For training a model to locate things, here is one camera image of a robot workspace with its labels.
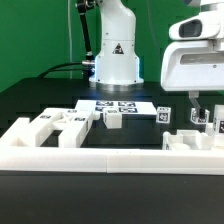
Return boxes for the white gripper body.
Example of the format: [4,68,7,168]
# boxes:
[160,40,224,91]

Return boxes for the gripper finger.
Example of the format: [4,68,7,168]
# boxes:
[189,91,203,109]

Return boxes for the white chair seat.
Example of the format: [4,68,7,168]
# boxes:
[161,129,224,152]

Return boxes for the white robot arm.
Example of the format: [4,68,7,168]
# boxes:
[89,0,224,107]

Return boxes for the white base tag plate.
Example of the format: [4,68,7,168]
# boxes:
[75,100,156,115]

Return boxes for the white U-shaped obstacle fence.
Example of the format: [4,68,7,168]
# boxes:
[0,118,224,175]

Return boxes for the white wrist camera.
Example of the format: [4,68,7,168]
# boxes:
[169,11,224,41]

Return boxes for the white chair back frame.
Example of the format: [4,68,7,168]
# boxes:
[27,108,100,148]

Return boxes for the black power cables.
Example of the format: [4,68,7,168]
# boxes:
[37,61,96,80]

